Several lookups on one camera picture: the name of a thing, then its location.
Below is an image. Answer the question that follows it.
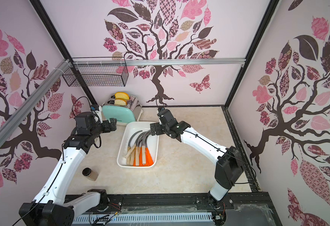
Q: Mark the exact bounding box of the orange handle sickle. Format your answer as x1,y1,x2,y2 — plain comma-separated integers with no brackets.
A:
132,157,136,167
139,150,144,167
145,136,153,166

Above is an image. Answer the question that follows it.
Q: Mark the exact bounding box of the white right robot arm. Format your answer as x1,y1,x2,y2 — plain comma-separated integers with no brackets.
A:
150,107,245,203

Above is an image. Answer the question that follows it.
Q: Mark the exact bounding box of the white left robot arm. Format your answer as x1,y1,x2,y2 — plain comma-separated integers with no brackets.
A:
19,113,117,226

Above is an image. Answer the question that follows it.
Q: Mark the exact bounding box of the white plastic storage tray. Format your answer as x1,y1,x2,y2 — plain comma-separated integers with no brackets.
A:
117,121,159,168

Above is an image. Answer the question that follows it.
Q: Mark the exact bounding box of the mint green toaster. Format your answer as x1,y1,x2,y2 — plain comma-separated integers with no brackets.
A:
102,94,143,125

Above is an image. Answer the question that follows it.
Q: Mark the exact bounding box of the yellow bread slice front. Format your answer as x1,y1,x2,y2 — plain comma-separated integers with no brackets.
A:
114,98,128,106

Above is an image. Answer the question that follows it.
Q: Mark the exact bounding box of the yellow bread slice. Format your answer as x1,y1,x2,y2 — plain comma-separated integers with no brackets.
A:
115,92,131,101
114,98,128,106

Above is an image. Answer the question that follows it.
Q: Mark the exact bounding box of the yellow bread slice back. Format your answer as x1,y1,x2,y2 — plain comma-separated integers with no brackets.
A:
115,92,131,101

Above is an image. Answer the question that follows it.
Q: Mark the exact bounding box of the small glass spice jar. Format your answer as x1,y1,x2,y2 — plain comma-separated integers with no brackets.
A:
82,168,99,181

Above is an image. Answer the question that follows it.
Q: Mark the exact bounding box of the black wire basket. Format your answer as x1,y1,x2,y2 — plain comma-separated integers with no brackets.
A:
62,56,130,87

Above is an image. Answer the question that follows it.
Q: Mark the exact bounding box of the aluminium rail back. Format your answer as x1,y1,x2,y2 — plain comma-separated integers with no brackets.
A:
73,57,246,66

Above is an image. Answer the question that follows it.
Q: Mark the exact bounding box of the aluminium rail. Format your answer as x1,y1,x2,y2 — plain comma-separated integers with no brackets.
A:
73,57,246,66
0,59,71,148

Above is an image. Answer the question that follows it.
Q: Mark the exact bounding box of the aluminium rail left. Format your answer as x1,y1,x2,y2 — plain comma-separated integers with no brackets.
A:
0,59,71,148

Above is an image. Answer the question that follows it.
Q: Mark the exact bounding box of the white vented cable duct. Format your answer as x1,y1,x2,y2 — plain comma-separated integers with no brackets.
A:
72,212,213,226

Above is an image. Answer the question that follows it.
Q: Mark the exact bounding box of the black base frame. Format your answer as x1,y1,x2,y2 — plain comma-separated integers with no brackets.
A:
37,192,283,226

